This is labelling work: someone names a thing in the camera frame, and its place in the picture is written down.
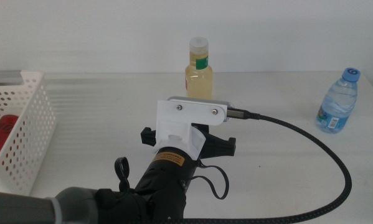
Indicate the yellow tea bottle green label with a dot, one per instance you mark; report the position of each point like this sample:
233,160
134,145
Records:
199,84

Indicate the clear water bottle blue cap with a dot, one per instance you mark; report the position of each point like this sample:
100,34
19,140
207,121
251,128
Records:
338,105

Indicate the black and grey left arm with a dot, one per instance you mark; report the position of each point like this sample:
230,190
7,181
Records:
161,193

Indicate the white perforated plastic basket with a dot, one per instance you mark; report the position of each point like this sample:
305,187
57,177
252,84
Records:
27,140

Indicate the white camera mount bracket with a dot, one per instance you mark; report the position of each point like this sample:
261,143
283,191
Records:
180,124

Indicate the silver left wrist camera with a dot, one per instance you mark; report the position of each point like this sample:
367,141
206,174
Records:
201,100

